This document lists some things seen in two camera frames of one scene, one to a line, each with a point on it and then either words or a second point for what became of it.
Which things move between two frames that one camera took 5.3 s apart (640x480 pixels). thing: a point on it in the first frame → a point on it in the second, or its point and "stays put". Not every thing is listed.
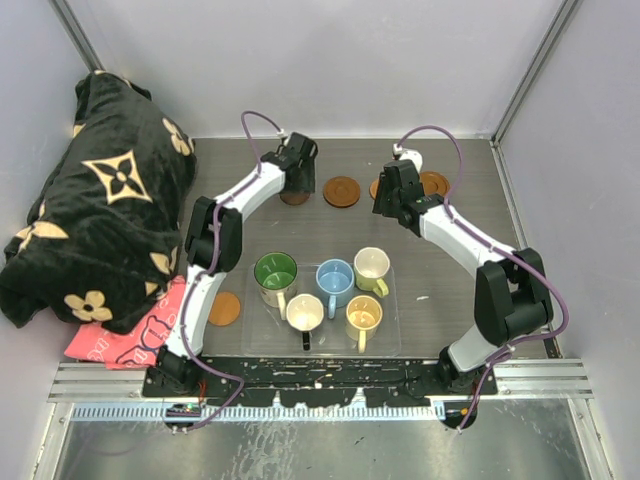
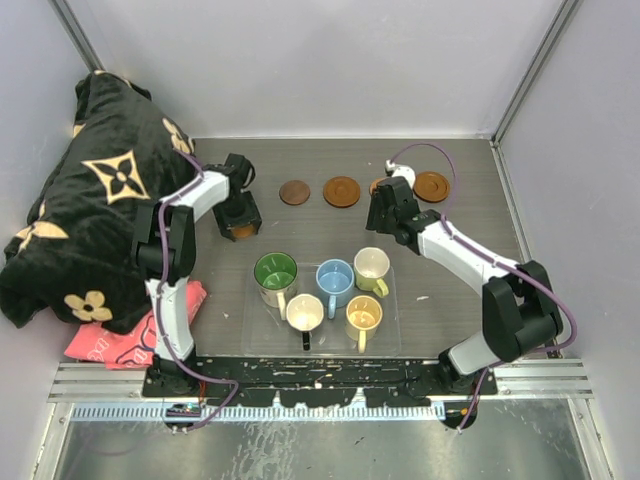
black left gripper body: x=305 y=180 → x=236 y=211
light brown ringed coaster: x=434 y=182 stays put
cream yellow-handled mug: x=371 y=265 stays put
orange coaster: x=224 y=309 → x=243 y=231
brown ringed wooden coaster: x=341 y=191 stays put
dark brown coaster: x=295 y=198 stays put
